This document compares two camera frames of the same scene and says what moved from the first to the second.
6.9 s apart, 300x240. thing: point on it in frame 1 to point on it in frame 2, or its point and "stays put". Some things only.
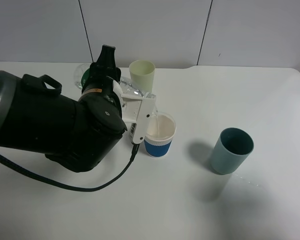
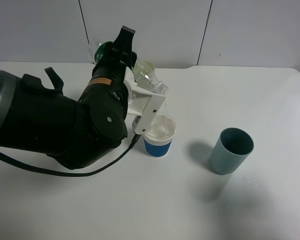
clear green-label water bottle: [126, 86] to [142, 78]
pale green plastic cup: [142, 74] stays put
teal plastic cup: [233, 148] stays put
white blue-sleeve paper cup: [160, 133] stays put
